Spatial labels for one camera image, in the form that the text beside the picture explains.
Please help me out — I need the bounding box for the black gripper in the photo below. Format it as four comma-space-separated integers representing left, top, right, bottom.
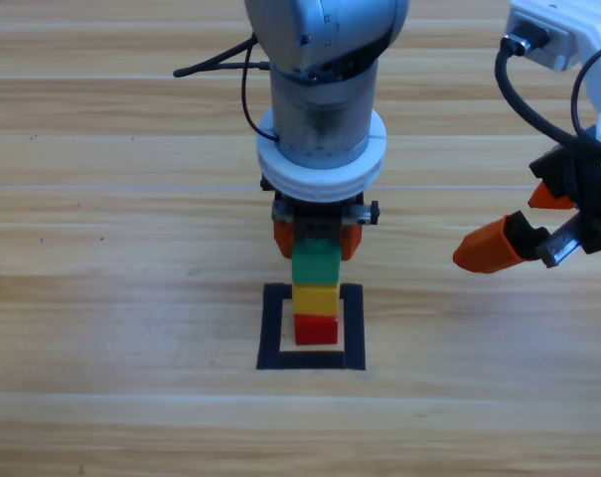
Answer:
452, 131, 601, 275
259, 173, 382, 262

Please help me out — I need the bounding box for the green wooden block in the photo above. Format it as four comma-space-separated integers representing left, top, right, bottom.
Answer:
290, 238, 342, 287

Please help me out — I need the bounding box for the yellow wooden block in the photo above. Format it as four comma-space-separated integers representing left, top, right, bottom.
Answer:
291, 282, 339, 318

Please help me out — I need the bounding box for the red wooden block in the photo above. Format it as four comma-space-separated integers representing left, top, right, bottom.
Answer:
293, 313, 340, 347

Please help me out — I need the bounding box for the black tape square outline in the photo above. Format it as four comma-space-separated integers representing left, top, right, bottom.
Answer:
255, 282, 368, 373

